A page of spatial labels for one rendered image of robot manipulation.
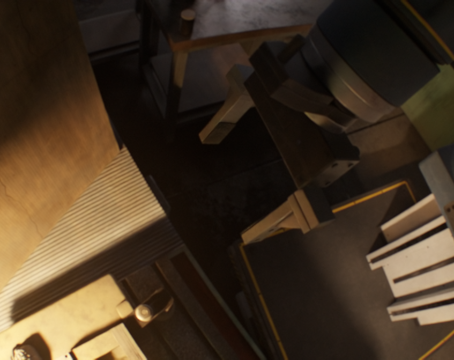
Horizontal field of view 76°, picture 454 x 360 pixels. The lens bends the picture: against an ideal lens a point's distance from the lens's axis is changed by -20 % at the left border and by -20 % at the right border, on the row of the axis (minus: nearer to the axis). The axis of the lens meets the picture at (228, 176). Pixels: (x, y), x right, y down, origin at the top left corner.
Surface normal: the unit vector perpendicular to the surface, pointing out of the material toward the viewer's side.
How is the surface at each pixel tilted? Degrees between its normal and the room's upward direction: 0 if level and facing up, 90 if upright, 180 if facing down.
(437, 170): 90
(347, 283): 0
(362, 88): 72
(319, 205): 25
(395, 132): 0
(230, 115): 88
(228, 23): 0
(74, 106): 77
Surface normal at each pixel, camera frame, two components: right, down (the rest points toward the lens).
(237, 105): 0.37, 0.85
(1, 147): 0.84, 0.44
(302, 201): -0.75, 0.03
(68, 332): 0.20, -0.43
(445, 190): -0.91, 0.24
